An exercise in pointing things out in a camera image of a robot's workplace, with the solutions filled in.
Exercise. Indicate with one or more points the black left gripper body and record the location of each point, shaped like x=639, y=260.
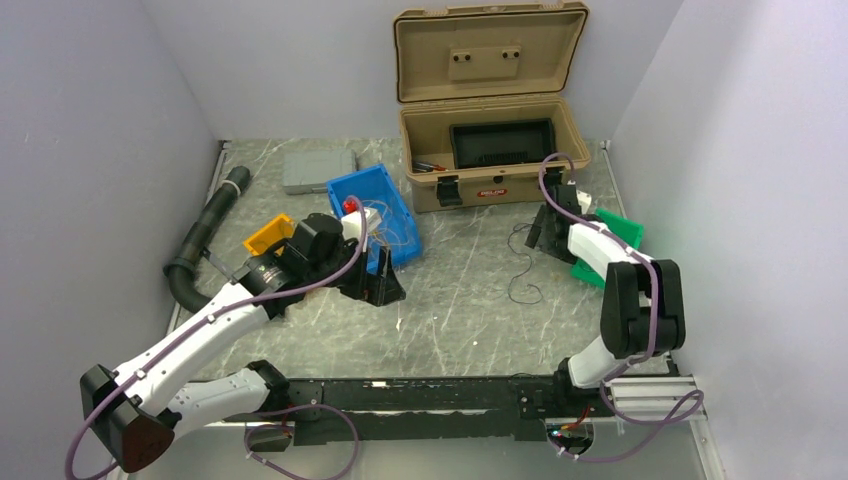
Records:
x=360, y=284

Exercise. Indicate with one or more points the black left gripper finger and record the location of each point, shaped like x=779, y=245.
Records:
x=387, y=289
x=385, y=265

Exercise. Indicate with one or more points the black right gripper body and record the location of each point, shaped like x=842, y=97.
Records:
x=552, y=247

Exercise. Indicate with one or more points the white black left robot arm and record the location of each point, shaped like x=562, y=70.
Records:
x=139, y=408

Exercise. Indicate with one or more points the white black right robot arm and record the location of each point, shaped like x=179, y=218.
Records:
x=642, y=313

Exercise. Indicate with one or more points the blue plastic bin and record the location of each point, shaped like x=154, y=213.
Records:
x=374, y=187

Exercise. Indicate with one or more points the green plastic bin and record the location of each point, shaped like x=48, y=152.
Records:
x=628, y=231

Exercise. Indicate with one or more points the tools inside toolbox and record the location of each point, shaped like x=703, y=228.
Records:
x=425, y=167

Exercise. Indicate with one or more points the black tray in toolbox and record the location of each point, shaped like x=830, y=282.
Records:
x=479, y=145

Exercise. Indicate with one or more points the yellow plastic bin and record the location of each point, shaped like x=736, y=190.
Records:
x=279, y=228

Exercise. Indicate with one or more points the grey plastic case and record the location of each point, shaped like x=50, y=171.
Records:
x=307, y=172

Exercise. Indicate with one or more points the tan open toolbox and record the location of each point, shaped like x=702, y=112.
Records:
x=481, y=64

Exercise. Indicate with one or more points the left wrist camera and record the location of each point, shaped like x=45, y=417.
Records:
x=360, y=226

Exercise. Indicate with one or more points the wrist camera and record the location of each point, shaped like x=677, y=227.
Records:
x=584, y=201
x=360, y=226

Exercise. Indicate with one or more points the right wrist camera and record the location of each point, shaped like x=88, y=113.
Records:
x=584, y=201

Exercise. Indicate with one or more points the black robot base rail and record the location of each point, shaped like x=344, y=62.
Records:
x=520, y=406

